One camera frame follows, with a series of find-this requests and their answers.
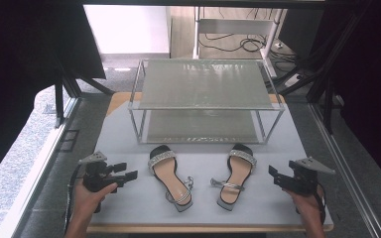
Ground person's right hand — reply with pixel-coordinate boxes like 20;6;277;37
282;187;325;219

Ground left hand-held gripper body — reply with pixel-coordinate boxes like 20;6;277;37
77;151;127;193

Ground black floor cables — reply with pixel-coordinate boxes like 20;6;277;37
199;8;299;65

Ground white power strip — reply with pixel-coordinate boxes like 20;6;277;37
284;73;304;89

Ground two-tier metal shoe rack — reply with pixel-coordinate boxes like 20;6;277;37
127;59;286;145

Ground black sandal with rhinestone strap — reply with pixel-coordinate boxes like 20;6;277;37
210;143;258;212
147;144;194;213

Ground black frame strut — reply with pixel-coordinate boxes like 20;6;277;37
271;6;365;133
53;73;115;129

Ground aluminium frame rail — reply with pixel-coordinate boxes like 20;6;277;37
309;102;381;238
0;97;82;238

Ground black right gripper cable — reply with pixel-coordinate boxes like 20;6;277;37
316;182;327;226

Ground dark curtain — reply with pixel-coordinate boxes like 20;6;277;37
0;0;107;191
311;0;381;196

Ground white metal stand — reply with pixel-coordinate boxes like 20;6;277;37
192;6;285;78

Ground person's left hand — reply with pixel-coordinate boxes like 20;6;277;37
73;183;118;216

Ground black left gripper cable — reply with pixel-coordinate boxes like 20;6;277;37
63;164;83;234

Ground white cabinet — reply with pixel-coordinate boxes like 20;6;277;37
83;4;173;56

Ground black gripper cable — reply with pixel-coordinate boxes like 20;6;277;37
63;164;83;234
316;182;327;226

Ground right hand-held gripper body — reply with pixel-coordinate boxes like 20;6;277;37
286;157;336;196

